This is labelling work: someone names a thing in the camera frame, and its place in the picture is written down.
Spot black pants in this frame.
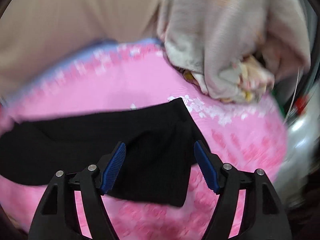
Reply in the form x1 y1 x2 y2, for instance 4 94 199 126
1 98 204 207

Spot pink floral bed sheet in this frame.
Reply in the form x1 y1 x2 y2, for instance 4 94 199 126
1 40 287 239

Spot beige fabric headboard cover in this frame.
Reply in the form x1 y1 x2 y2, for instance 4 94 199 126
1 0 160 97

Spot crumpled grey floral blanket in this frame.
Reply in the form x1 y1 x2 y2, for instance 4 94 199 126
157 0 311 103

